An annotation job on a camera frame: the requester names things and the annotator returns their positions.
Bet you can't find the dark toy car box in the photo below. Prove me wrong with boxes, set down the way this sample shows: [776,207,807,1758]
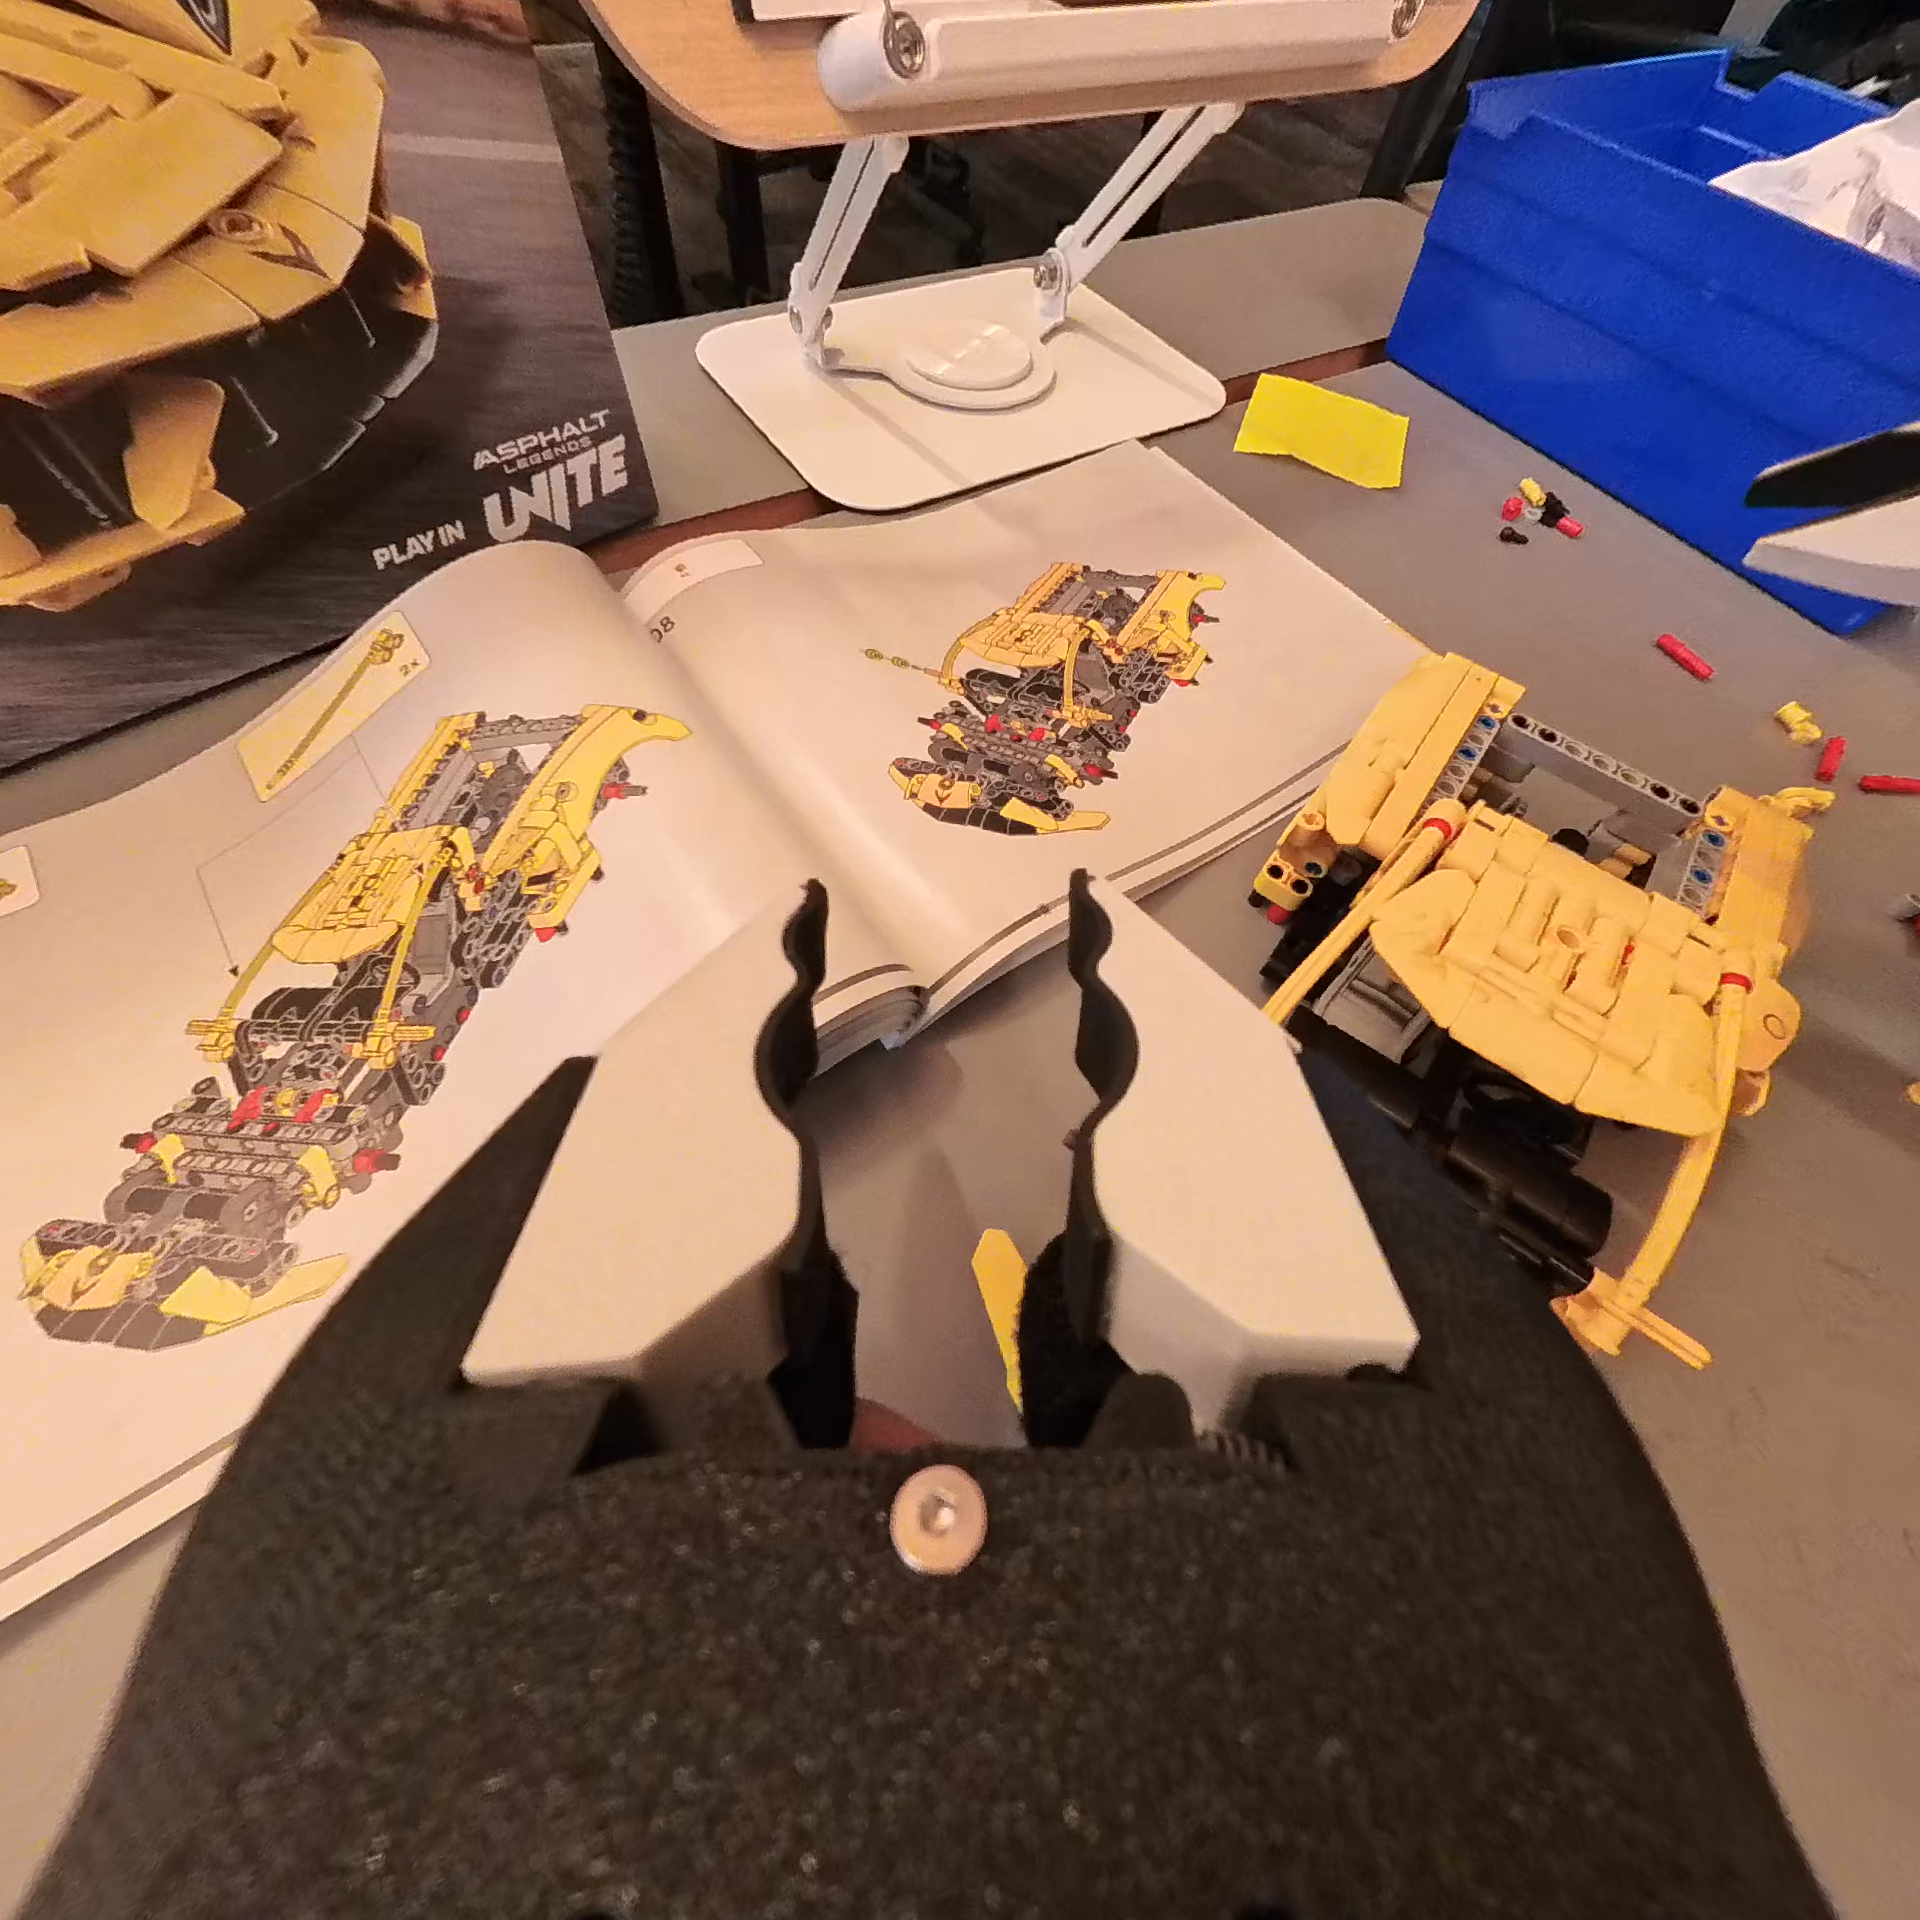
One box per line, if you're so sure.
[0,0,662,773]

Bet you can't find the open instruction booklet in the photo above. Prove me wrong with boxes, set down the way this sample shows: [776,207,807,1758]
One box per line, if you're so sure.
[0,439,1433,1622]

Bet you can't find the yellow flat piece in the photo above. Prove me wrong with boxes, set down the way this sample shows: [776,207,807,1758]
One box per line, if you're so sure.
[971,1229,1032,1411]

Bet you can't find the blue plastic bin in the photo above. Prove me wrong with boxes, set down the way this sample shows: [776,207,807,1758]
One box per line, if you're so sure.
[1384,46,1920,640]

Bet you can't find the grey desk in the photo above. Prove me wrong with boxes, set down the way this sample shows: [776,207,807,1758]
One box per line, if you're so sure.
[0,196,1920,1920]

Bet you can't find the yellow sticky note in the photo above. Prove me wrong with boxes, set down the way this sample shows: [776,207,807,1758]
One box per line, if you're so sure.
[1234,372,1409,493]

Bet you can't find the white tablet stand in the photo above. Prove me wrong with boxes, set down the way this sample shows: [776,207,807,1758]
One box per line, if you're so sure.
[578,0,1485,513]

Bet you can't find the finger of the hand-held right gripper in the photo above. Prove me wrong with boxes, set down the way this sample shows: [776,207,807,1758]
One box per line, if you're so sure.
[1743,504,1920,611]
[1743,425,1920,515]

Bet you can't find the crumpled white plastic bags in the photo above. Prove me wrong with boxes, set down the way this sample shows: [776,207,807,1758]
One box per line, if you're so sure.
[1710,97,1920,277]

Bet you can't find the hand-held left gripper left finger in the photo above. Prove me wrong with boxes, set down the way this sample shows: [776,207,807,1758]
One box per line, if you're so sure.
[461,877,865,1451]

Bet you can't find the yellow toy brick car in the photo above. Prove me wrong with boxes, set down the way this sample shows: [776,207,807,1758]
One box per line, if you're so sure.
[1251,654,1838,1376]

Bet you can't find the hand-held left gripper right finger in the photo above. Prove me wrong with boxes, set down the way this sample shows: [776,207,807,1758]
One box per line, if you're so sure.
[1016,870,1420,1447]

